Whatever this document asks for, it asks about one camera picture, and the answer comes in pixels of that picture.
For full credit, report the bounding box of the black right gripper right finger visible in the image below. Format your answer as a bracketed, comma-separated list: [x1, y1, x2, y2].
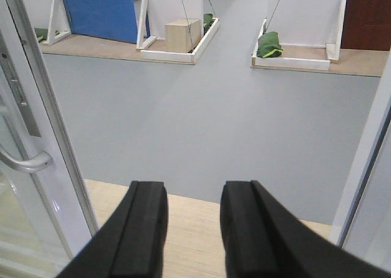
[220, 181, 390, 277]

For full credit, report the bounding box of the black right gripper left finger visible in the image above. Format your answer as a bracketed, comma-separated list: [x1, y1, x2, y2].
[59, 181, 168, 277]

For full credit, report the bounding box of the white framed sliding glass door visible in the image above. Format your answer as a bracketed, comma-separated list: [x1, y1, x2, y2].
[1, 0, 98, 277]

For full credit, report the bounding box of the grey metal door handle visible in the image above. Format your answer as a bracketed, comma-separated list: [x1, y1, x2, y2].
[0, 105, 54, 173]

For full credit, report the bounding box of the silver door lock plate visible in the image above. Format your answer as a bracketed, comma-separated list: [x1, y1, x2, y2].
[1, 33, 41, 137]

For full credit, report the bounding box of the blue door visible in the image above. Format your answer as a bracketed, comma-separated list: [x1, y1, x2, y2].
[63, 0, 137, 43]

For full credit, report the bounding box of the dark red wooden door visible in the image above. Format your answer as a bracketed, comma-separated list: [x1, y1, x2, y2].
[342, 0, 390, 51]

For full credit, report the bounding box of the light wooden base platform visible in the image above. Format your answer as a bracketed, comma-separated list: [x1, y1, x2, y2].
[82, 178, 334, 278]

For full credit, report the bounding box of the far green sandbag right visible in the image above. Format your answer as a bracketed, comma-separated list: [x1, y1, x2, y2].
[257, 31, 283, 58]

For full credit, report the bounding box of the green sandbag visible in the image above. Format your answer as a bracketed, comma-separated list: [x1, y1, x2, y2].
[257, 31, 283, 58]
[203, 13, 214, 34]
[34, 27, 49, 45]

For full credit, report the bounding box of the far wooden box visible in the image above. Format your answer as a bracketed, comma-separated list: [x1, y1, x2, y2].
[165, 18, 202, 53]

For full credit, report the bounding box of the far green sandbag middle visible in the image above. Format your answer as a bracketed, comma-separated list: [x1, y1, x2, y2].
[203, 13, 214, 34]

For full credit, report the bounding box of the far green sandbag left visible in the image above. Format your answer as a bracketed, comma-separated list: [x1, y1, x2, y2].
[34, 27, 49, 45]

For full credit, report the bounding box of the far white frame right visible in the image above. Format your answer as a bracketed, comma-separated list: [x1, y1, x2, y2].
[251, 0, 346, 72]

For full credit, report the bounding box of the white frame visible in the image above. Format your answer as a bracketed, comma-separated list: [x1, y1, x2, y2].
[251, 0, 346, 72]
[136, 0, 220, 65]

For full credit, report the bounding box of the far white frame left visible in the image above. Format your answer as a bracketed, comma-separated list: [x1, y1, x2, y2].
[136, 0, 220, 65]

